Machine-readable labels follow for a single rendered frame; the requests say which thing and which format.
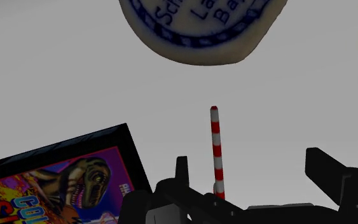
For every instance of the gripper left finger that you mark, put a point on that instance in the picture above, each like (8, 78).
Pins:
(178, 194)

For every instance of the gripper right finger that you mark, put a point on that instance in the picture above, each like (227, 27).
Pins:
(343, 183)

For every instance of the red and white striped stick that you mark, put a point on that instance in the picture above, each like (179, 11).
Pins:
(217, 152)

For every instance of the black box with dinosaur picture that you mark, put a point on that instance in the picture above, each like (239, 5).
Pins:
(64, 183)

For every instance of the cream round dish with blue rim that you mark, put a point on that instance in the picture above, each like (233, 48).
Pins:
(202, 31)

